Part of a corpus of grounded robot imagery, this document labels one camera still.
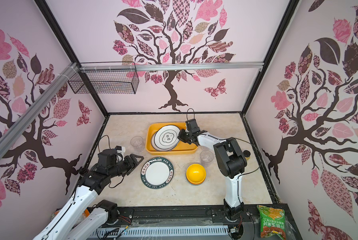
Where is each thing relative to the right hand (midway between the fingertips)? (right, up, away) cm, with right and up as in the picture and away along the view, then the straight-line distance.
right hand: (177, 134), depth 97 cm
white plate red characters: (-15, -5, +2) cm, 16 cm away
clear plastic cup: (+19, -15, -3) cm, 24 cm away
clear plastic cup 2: (-27, -6, +3) cm, 28 cm away
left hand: (-18, -14, -21) cm, 31 cm away
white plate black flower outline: (-8, -2, +3) cm, 9 cm away
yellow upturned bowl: (+11, -23, -12) cm, 28 cm away
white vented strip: (-6, -46, -28) cm, 54 cm away
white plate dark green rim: (-12, -23, -9) cm, 27 cm away
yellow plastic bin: (+4, -9, 0) cm, 10 cm away
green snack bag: (+46, -40, -29) cm, 67 cm away
